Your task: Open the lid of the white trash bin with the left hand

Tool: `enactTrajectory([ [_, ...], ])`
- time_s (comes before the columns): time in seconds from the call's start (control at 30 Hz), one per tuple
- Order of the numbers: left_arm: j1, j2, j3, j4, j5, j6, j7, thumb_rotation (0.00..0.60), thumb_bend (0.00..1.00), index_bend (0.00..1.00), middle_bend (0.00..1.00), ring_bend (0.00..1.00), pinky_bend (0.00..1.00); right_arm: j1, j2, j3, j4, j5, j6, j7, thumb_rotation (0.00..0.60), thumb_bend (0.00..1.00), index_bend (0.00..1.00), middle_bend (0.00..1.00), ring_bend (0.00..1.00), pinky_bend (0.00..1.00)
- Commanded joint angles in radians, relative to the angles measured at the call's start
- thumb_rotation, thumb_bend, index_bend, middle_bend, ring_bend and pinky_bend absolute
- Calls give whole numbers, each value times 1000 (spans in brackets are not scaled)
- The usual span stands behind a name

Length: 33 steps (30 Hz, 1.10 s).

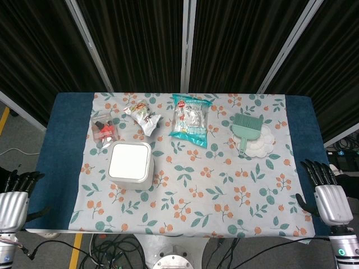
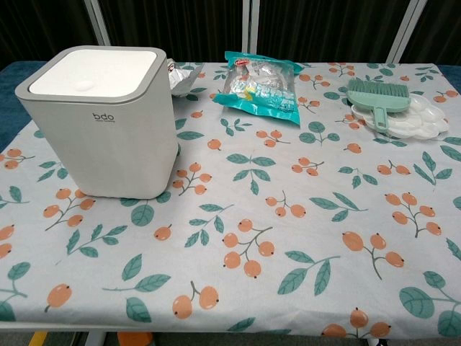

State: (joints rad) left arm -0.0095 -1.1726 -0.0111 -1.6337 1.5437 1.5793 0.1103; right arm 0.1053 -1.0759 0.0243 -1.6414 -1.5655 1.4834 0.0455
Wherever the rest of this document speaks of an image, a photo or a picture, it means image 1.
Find crumpled silver snack wrapper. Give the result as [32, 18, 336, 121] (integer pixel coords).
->
[122, 101, 162, 137]

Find clear red snack packet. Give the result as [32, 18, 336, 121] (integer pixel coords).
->
[90, 110, 122, 148]

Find green hand brush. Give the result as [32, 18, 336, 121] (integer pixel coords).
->
[231, 113, 264, 156]

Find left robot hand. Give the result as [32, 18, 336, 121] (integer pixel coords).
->
[0, 169, 52, 233]

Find white square trash bin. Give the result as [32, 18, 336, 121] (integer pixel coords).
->
[107, 141, 156, 192]

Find black floor cables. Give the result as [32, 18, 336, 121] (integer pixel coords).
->
[25, 234, 152, 269]

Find white folding screen frame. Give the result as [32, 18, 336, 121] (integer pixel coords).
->
[64, 0, 326, 94]

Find floral patterned tablecloth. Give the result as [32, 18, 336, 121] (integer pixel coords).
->
[68, 91, 316, 238]

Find white square bin lid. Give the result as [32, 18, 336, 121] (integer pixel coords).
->
[108, 141, 152, 180]

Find teal snack bag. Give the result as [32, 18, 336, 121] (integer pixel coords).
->
[168, 94, 213, 149]

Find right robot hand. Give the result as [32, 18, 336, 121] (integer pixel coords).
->
[295, 159, 354, 226]

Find robot base column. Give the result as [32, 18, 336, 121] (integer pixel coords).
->
[134, 234, 211, 269]

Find black power strip equipment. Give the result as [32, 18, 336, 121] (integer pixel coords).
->
[325, 137, 359, 174]

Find blue table cover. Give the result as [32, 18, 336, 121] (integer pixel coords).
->
[24, 92, 332, 236]

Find white scalloped plate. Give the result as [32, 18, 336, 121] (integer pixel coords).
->
[232, 123, 276, 158]

